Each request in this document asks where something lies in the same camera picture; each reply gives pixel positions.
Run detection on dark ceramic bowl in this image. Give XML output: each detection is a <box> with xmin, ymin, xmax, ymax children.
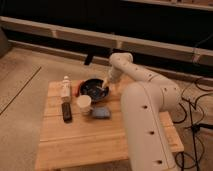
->
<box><xmin>80</xmin><ymin>78</ymin><xmax>109</xmax><ymax>102</ymax></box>

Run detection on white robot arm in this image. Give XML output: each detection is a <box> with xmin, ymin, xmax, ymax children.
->
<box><xmin>104</xmin><ymin>53</ymin><xmax>180</xmax><ymax>171</ymax></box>

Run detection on red orange small object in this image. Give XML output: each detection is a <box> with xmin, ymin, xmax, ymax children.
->
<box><xmin>75</xmin><ymin>83</ymin><xmax>81</xmax><ymax>97</ymax></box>

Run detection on white paper cup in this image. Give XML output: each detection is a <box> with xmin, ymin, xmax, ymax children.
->
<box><xmin>76</xmin><ymin>95</ymin><xmax>92</xmax><ymax>115</ymax></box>

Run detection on blue sponge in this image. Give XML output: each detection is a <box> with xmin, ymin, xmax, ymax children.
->
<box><xmin>92</xmin><ymin>107</ymin><xmax>111</xmax><ymax>119</ymax></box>

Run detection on white plastic bottle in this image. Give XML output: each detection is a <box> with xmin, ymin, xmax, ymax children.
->
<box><xmin>61</xmin><ymin>76</ymin><xmax>71</xmax><ymax>102</ymax></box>

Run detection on black remote control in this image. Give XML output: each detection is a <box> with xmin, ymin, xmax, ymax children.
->
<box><xmin>62</xmin><ymin>102</ymin><xmax>72</xmax><ymax>122</ymax></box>

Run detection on wooden table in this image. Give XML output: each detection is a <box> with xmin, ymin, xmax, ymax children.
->
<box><xmin>34</xmin><ymin>77</ymin><xmax>185</xmax><ymax>171</ymax></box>

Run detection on black shelf bracket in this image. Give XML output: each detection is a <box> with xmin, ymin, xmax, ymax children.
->
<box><xmin>84</xmin><ymin>53</ymin><xmax>95</xmax><ymax>65</ymax></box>

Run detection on long white shelf rail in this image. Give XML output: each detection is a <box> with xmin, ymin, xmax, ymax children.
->
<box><xmin>0</xmin><ymin>16</ymin><xmax>213</xmax><ymax>66</ymax></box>

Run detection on black floor cables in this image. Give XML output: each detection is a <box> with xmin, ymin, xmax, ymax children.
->
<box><xmin>172</xmin><ymin>77</ymin><xmax>213</xmax><ymax>171</ymax></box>

